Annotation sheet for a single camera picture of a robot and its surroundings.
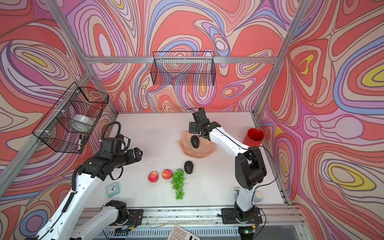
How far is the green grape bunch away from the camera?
80 cm

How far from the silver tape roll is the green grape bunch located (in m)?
0.50

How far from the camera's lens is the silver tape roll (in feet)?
2.34
